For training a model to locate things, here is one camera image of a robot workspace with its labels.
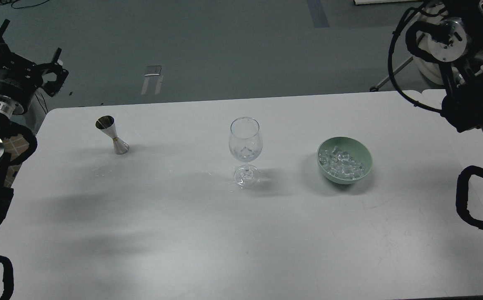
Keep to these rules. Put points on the pile of ice cubes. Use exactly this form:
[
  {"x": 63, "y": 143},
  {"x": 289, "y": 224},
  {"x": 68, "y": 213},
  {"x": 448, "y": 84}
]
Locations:
[{"x": 340, "y": 164}]

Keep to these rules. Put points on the clear wine glass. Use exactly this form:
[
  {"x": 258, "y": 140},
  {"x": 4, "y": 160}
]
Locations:
[{"x": 245, "y": 145}]

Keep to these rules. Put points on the steel cocktail jigger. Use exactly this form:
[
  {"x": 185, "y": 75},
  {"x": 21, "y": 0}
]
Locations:
[{"x": 106, "y": 124}]

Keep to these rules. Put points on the metal floor plate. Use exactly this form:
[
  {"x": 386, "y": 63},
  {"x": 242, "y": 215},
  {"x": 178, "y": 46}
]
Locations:
[{"x": 152, "y": 80}]

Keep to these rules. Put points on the green bowl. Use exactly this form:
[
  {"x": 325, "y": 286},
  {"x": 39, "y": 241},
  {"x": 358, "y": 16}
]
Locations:
[{"x": 356, "y": 149}]

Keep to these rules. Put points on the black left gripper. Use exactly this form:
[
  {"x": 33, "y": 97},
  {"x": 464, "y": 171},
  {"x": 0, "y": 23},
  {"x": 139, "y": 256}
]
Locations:
[{"x": 19, "y": 78}]

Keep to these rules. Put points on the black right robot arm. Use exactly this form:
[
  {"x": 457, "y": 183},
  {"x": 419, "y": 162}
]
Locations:
[{"x": 449, "y": 34}]

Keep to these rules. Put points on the ice cube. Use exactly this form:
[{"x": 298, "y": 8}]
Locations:
[{"x": 247, "y": 153}]

